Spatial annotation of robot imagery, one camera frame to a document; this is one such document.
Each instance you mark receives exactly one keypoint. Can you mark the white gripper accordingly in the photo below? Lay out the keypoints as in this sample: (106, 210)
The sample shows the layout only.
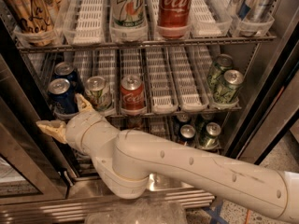
(76, 130)

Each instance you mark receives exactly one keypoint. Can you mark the blue pepsi can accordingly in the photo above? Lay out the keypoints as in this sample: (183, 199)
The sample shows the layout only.
(69, 71)
(62, 94)

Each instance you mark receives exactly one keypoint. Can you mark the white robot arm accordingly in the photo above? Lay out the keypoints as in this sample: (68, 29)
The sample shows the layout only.
(125, 159)

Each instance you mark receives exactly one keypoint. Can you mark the white 7up can middle shelf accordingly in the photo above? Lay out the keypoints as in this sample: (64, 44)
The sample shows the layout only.
(97, 91)

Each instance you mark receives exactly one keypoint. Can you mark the white 7up can shelf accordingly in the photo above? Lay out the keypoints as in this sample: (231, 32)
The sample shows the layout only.
(97, 91)
(127, 13)

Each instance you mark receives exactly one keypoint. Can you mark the glass fridge door left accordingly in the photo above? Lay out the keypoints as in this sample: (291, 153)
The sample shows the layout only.
(36, 157)

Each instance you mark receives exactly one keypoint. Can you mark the red coca-cola can middle shelf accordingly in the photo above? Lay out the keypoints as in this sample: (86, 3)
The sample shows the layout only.
(132, 92)

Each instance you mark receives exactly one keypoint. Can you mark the red coca-cola can shelf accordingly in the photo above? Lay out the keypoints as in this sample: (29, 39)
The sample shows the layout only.
(132, 92)
(173, 18)

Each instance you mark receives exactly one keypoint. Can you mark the gold la croix can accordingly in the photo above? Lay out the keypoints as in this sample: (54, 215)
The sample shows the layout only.
(34, 20)

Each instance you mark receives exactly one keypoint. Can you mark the blue can bottom shelf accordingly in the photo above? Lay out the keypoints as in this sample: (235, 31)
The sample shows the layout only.
(186, 135)

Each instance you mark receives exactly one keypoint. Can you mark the white 7up can top shelf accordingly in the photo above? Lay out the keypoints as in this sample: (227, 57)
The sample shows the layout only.
(127, 13)

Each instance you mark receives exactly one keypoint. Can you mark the green can bottom shelf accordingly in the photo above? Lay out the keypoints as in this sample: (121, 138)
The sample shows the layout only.
(209, 135)

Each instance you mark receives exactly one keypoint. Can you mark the green can shelf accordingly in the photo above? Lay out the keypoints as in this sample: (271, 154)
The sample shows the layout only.
(228, 87)
(209, 135)
(222, 63)

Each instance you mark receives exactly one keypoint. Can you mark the red coca-cola can top shelf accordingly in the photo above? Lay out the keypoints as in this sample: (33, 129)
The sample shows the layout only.
(173, 18)

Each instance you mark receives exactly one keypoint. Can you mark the front green can middle shelf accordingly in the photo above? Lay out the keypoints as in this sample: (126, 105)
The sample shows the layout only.
(228, 87)

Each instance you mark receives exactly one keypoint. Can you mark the rear green can middle shelf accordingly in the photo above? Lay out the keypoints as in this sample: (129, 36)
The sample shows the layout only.
(222, 63)

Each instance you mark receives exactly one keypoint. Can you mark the steel fridge door right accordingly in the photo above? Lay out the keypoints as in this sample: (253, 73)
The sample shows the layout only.
(269, 96)

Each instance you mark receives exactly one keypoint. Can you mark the blue tape cross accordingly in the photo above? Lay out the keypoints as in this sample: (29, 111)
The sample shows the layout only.
(215, 214)

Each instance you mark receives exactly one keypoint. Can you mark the middle wire shelf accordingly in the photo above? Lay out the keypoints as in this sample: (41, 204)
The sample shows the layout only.
(109, 115)

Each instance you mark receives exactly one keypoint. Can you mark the wire shelf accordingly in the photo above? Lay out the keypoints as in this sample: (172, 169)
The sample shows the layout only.
(109, 115)
(206, 41)

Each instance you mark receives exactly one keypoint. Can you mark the top wire shelf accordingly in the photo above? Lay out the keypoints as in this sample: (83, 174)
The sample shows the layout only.
(206, 41)

